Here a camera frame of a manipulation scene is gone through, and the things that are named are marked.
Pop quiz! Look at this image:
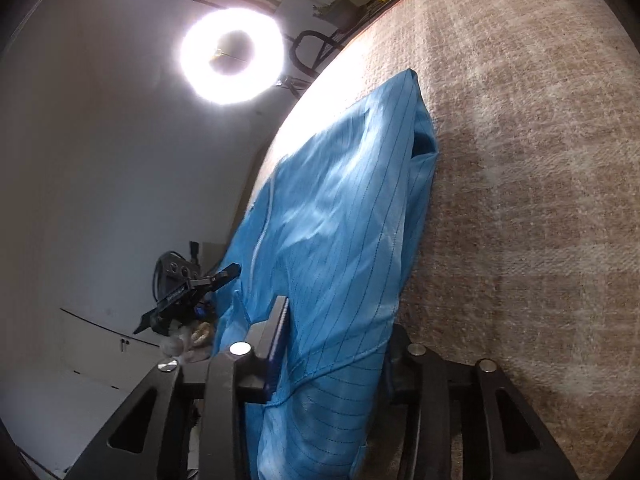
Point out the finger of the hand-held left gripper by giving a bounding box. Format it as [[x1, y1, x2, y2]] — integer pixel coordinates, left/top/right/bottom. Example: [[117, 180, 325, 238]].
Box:
[[192, 262, 242, 295]]

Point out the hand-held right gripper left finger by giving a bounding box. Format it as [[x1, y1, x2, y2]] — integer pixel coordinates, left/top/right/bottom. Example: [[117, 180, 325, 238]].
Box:
[[65, 296, 291, 480]]

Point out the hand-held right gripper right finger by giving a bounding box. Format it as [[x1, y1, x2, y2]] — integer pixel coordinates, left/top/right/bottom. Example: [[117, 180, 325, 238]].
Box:
[[370, 327, 581, 480]]

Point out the blue striped work coat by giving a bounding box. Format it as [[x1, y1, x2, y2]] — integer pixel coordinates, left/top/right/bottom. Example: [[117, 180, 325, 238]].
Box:
[[212, 67, 441, 480]]

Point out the person's left hand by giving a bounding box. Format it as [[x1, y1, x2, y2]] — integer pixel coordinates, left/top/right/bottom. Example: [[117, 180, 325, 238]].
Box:
[[160, 320, 217, 363]]

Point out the white cabinet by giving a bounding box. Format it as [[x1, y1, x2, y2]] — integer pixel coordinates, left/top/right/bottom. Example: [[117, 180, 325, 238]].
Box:
[[55, 307, 201, 392]]

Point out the black light stand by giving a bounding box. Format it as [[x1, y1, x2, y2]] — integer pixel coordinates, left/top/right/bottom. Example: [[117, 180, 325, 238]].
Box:
[[272, 75, 306, 98]]

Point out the beige checked blanket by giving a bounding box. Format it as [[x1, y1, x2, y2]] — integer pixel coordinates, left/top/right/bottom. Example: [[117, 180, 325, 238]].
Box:
[[245, 0, 640, 480]]

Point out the potted plant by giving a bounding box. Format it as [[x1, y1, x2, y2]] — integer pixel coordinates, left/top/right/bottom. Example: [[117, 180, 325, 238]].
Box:
[[312, 0, 363, 28]]

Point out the ring light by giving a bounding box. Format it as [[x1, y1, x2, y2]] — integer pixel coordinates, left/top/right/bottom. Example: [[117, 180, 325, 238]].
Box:
[[180, 7, 287, 106]]

